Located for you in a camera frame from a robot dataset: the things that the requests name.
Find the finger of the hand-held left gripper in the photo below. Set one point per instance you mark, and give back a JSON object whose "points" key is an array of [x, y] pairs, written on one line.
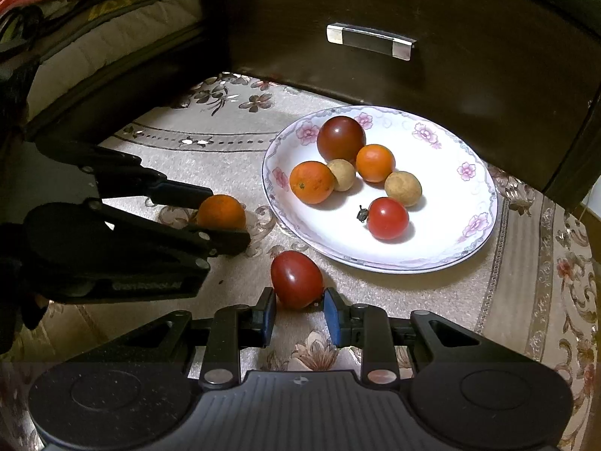
{"points": [[178, 192], [220, 243]]}

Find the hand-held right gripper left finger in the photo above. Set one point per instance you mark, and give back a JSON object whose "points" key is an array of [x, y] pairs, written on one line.
{"points": [[268, 314]]}

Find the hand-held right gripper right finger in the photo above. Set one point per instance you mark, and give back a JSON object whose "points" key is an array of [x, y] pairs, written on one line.
{"points": [[332, 315]]}

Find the small orange tangerine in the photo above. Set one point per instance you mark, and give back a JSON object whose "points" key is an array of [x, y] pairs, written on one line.
{"points": [[223, 210], [374, 163], [311, 182]]}

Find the red cherry tomato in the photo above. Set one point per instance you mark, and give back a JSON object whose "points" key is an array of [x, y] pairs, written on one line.
{"points": [[388, 218], [297, 279]]}

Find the brown longan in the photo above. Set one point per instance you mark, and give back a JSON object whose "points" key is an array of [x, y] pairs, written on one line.
{"points": [[403, 189], [342, 175]]}

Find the large dark red tomato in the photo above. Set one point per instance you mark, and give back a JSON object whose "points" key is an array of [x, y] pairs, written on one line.
{"points": [[341, 138]]}

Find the white floral-rimmed plate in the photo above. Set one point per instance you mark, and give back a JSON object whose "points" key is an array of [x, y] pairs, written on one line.
{"points": [[436, 188]]}

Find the floral beige tablecloth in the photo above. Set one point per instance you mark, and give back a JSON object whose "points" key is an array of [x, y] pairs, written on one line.
{"points": [[225, 150]]}

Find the patterned folded quilt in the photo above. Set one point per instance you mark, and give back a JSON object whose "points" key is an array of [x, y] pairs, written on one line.
{"points": [[94, 4]]}

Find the dark wooden nightstand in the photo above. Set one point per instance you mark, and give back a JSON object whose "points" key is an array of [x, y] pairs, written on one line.
{"points": [[446, 9]]}

